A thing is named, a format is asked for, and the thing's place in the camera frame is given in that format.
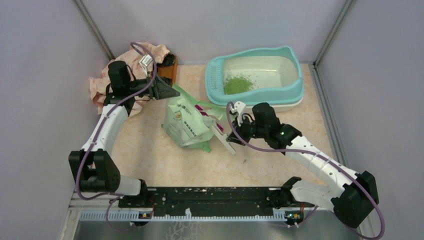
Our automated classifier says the purple plastic scoop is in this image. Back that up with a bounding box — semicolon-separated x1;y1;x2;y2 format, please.
195;104;224;132

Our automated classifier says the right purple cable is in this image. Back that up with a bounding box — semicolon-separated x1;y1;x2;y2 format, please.
225;101;387;240

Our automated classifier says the teal litter box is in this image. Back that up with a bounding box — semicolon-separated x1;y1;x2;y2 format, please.
204;45;305;112

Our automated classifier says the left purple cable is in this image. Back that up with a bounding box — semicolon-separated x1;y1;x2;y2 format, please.
74;42;158;233

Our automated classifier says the white bag clip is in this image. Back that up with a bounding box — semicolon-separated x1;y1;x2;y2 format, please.
210;125;236;155

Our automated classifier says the wooden tray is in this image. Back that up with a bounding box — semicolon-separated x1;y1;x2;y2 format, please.
157;55;179;87

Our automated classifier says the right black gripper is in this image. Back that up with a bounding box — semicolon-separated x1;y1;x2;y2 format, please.
227;113;268;147

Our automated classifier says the dark plant far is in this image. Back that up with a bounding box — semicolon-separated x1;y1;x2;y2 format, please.
160;53;176;67

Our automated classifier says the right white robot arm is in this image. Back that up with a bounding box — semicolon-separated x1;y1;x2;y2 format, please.
225;101;379;229

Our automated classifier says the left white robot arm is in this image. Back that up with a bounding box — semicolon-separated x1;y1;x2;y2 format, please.
68;60;180;207

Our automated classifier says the white slotted cable duct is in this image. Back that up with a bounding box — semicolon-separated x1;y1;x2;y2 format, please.
79;209;287;222

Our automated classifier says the purple cable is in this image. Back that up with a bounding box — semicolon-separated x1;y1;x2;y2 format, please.
74;42;158;233
225;101;387;240

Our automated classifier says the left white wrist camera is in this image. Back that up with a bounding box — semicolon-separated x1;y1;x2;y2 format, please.
138;54;153;77

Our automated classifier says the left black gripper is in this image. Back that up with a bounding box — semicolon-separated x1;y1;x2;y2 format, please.
126;70;180;100

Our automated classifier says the green litter bag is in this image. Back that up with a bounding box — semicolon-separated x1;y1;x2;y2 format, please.
161;84;225;153

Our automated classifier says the green litter pile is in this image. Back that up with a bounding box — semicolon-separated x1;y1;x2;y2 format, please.
223;74;256;95

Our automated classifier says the pink patterned cloth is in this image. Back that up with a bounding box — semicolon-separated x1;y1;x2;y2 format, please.
88;42;171;117

